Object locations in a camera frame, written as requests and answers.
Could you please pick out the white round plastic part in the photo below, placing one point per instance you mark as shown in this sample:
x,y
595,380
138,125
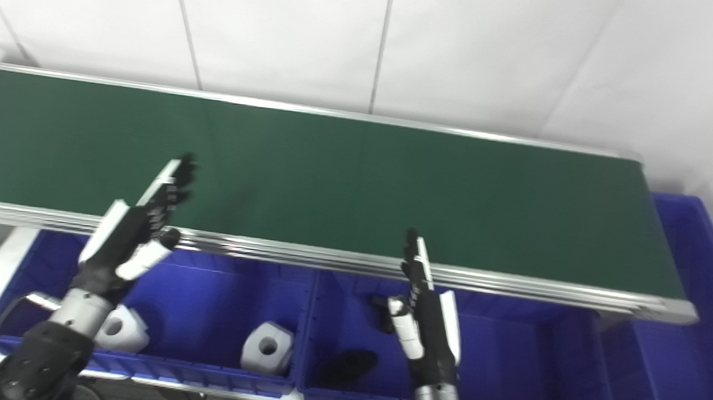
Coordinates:
x,y
127,331
268,347

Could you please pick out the large blue plastic bin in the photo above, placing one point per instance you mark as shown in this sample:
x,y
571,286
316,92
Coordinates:
x,y
696,374

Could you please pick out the black T-shaped part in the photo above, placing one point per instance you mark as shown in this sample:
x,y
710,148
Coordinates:
x,y
381,315

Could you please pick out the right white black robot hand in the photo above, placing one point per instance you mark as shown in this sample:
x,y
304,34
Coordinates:
x,y
431,337

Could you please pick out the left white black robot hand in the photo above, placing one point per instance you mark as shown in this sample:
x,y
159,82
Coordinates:
x,y
117,252

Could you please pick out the black flange part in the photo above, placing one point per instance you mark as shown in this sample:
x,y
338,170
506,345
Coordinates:
x,y
348,367

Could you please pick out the green conveyor belt aluminium frame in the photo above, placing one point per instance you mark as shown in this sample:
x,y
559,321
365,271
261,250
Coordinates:
x,y
395,184

